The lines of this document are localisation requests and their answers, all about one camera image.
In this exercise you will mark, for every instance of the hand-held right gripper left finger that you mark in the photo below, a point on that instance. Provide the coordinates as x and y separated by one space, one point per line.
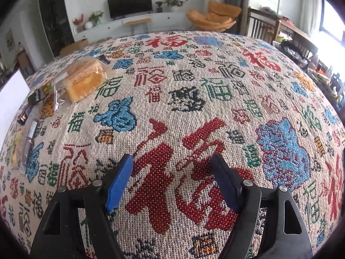
120 183

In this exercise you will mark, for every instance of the brown cardboard box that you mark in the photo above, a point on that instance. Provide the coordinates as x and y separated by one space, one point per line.
74 47

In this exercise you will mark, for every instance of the red flower arrangement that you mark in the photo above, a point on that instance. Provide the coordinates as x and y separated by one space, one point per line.
78 21

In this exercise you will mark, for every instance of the dark wooden chair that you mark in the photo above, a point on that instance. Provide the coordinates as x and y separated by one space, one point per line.
261 23

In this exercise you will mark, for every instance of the white round vase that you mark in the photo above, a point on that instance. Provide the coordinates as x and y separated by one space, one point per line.
88 25

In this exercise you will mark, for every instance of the small black packet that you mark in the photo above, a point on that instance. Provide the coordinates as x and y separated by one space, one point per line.
103 58

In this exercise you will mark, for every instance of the white television cabinet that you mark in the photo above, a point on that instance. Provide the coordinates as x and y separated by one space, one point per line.
113 25

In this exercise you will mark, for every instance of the framed wall picture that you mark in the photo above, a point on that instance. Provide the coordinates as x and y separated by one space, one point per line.
10 40

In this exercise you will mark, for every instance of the dark display cabinet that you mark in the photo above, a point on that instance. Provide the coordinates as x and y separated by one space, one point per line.
52 16

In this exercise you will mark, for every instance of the clear plastic snack packet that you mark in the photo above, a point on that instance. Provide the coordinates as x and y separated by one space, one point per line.
29 137

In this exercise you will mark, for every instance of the printed woven blanket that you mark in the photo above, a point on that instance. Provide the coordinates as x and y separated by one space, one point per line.
188 99

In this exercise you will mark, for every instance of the wooden stool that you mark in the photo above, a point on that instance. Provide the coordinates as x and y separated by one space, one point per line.
137 21

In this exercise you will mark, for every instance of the black television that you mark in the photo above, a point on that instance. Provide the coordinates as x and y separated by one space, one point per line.
129 4

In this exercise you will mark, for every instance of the yellow snack packet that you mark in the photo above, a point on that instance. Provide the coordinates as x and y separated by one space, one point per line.
14 151

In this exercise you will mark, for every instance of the black tray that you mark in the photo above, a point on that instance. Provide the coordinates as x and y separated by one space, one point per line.
289 49

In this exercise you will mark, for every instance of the small green potted plant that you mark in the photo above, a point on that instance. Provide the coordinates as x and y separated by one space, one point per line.
159 5

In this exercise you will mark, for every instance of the orange lounge chair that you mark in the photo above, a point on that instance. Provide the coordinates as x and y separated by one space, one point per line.
213 17

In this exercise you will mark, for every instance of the wooden side table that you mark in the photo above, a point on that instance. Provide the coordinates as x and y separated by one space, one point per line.
296 36

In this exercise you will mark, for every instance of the white cardboard box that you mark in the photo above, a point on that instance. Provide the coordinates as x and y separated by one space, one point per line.
12 99

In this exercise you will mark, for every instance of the bagged orange bread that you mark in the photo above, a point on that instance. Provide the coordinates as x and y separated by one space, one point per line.
80 79

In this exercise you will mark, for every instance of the flowering potted plant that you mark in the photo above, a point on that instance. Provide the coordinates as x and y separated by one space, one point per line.
95 17

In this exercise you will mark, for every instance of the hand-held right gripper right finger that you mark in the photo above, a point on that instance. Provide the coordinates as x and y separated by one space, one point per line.
225 183

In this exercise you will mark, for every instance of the dark packet with green print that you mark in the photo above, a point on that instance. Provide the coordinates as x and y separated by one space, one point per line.
40 94

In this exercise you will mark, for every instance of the large green potted plant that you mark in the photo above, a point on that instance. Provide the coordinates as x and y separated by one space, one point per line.
173 1

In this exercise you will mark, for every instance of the white sheer curtain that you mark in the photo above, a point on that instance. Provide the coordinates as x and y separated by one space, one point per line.
310 8

